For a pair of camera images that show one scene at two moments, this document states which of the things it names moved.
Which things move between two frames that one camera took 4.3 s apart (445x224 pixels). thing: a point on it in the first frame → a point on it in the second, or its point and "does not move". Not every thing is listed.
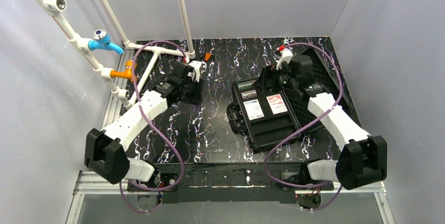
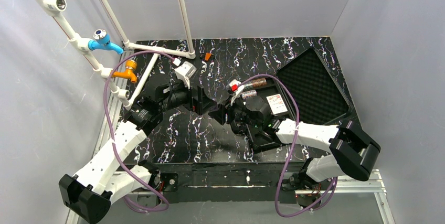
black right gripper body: [283, 79] → [227, 113]
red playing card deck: [276, 104] does not move
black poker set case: [267, 113] does not move
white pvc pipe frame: [50, 3] does not move
